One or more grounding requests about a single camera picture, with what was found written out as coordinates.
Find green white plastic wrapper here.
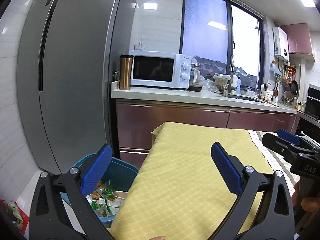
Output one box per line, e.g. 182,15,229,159
86,180,127,217

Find blue plastic trash bin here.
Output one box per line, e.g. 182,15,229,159
61,153,139,228

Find maroon lower kitchen cabinets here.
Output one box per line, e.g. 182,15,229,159
116,99,297,168

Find kitchen window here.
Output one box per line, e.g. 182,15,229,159
180,0,265,90

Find person's right hand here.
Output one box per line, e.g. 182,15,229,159
291,181,320,214

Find white patterned table runner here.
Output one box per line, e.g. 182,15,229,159
248,130,299,194

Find red bag on floor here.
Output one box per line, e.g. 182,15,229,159
1,199,29,235

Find black built-in oven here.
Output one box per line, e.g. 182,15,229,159
294,84,320,140

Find black frying pan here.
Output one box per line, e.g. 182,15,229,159
290,80,299,96

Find yellow quilted tablecloth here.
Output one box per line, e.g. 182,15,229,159
110,122,272,239

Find white countertop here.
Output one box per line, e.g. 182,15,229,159
111,81,297,114

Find glass jar on counter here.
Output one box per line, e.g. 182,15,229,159
189,63,203,92

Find white microwave oven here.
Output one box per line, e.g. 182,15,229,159
129,50,193,89

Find copper steel tumbler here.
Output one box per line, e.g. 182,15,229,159
119,55,134,90

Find grey refrigerator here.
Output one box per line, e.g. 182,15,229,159
17,0,136,174

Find pink upper wall cabinet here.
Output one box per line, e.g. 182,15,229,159
280,23,315,61

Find white wall water heater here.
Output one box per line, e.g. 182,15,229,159
272,27,289,62

